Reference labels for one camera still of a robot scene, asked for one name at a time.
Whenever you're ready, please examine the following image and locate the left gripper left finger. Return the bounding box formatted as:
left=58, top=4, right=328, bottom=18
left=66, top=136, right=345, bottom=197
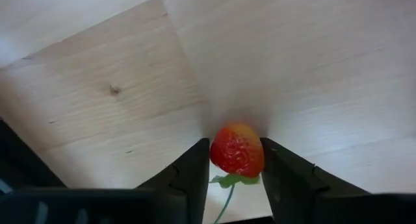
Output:
left=136, top=137, right=211, bottom=224

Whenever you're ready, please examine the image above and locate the red strawberry yellowish tip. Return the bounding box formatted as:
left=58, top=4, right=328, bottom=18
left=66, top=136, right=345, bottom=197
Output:
left=209, top=121, right=265, bottom=224

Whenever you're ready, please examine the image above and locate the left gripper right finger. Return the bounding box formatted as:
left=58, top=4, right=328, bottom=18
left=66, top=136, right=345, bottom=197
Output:
left=259, top=137, right=371, bottom=224

